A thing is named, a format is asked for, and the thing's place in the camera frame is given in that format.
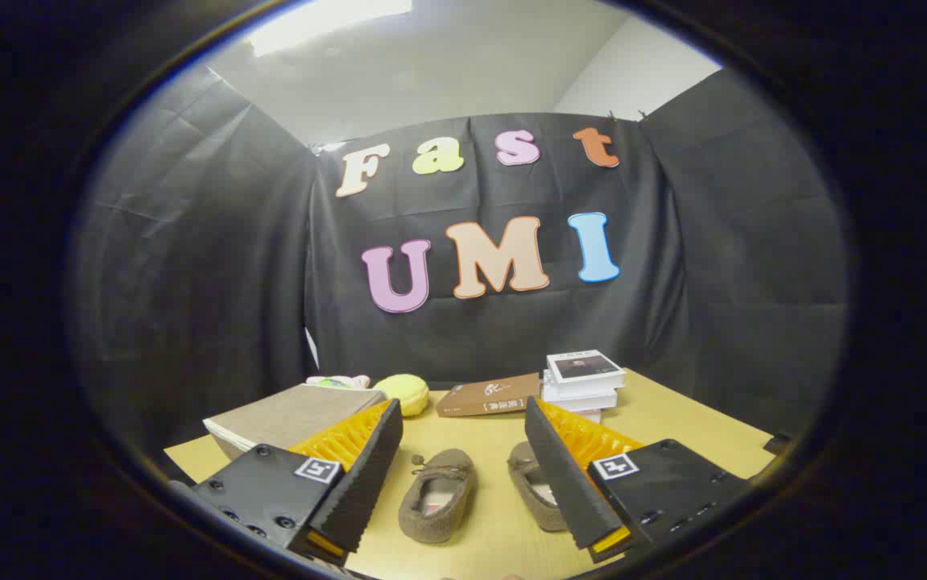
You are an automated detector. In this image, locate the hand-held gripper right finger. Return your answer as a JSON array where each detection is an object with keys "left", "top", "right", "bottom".
[{"left": 524, "top": 396, "right": 754, "bottom": 565}]

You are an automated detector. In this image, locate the plain white book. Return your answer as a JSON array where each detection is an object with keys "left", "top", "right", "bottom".
[{"left": 541, "top": 379, "right": 619, "bottom": 412}]

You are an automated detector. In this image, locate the brown book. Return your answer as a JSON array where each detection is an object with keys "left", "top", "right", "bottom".
[{"left": 436, "top": 372, "right": 542, "bottom": 418}]

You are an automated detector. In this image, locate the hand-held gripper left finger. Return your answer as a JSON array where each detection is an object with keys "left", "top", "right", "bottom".
[{"left": 189, "top": 399, "right": 404, "bottom": 565}]

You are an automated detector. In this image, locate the white book with photo cover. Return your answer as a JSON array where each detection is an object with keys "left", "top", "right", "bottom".
[{"left": 546, "top": 350, "right": 626, "bottom": 397}]

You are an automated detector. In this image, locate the brown fuzzy shoe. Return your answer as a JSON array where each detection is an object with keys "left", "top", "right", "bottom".
[
  {"left": 397, "top": 449, "right": 478, "bottom": 544},
  {"left": 507, "top": 441, "right": 569, "bottom": 532}
]

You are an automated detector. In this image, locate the beige storage box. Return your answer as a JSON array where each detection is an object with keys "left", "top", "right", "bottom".
[{"left": 203, "top": 383, "right": 387, "bottom": 462}]

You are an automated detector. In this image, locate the yellow plush ball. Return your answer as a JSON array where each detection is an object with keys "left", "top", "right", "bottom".
[{"left": 372, "top": 374, "right": 430, "bottom": 417}]

